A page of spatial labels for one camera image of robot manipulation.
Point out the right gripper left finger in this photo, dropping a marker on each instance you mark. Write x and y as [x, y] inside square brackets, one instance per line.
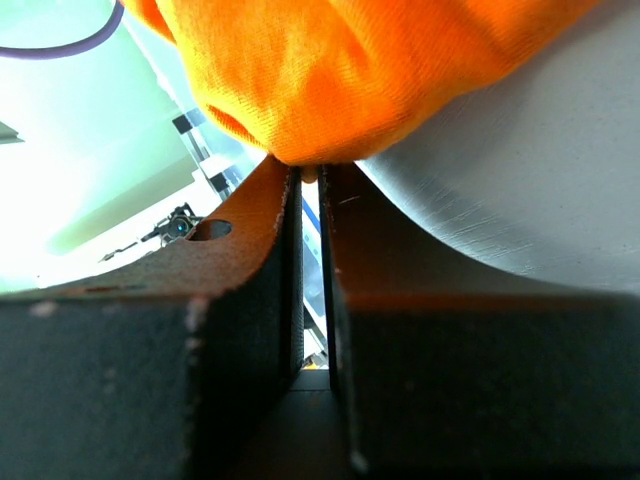
[162, 368]

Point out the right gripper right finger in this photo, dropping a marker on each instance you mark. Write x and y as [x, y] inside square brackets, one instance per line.
[451, 369]

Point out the orange t shirt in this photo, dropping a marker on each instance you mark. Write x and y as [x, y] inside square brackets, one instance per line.
[314, 82]

